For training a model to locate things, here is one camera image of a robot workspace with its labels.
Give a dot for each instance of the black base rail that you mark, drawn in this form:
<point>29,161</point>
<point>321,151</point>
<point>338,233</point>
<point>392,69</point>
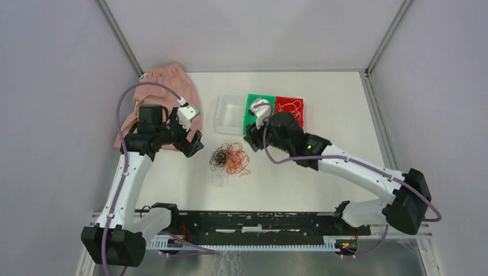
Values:
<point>226,228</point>

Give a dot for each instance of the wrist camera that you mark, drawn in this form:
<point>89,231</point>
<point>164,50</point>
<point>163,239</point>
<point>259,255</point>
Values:
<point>261,109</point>
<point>186,115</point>

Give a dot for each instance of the pink cloth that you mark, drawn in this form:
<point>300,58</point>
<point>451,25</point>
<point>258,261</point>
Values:
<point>162,91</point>

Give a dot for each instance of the green plastic bin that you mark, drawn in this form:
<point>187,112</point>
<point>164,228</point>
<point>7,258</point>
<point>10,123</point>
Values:
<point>248,118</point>

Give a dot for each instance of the red plastic bin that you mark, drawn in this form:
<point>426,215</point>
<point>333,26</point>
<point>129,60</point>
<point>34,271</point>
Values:
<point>295,106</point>

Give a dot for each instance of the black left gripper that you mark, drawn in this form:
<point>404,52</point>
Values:
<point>195,145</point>

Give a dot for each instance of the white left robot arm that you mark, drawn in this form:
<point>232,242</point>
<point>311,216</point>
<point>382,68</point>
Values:
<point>117,238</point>

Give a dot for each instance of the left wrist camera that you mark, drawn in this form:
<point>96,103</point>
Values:
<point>186,115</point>

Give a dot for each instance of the clear plastic bin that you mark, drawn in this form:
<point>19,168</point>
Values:
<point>230,114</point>

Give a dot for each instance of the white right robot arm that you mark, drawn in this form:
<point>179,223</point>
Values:
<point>403,198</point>

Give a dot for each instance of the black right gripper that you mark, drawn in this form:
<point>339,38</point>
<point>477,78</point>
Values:
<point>253,132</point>

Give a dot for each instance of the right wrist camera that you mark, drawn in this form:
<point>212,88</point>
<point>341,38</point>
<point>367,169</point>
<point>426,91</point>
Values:
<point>261,109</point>

